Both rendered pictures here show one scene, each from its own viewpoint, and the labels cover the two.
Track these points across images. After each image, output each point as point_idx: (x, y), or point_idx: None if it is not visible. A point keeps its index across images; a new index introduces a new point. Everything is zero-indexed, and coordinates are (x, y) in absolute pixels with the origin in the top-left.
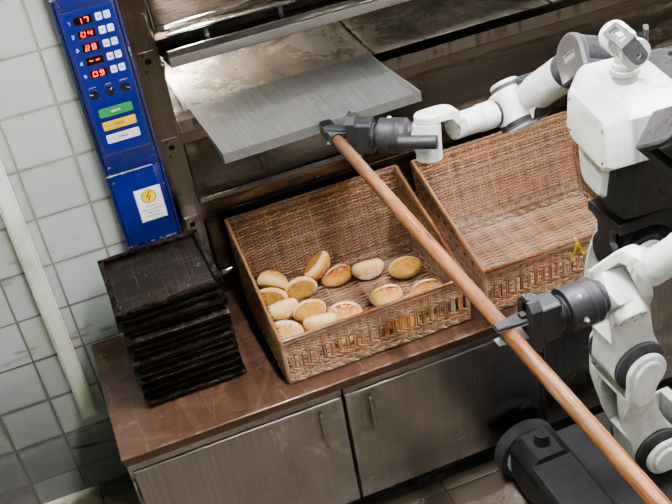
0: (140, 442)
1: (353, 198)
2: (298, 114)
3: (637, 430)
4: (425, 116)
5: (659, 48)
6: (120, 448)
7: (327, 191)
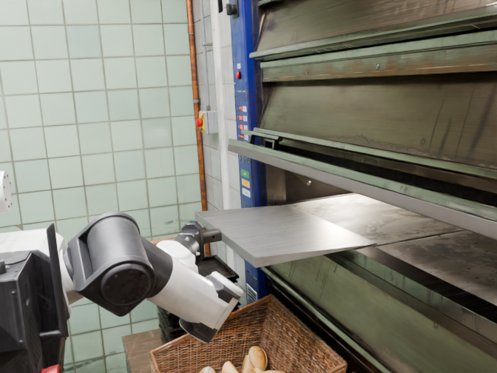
0: (132, 340)
1: (316, 357)
2: (255, 229)
3: None
4: (159, 242)
5: (25, 258)
6: (132, 334)
7: (307, 333)
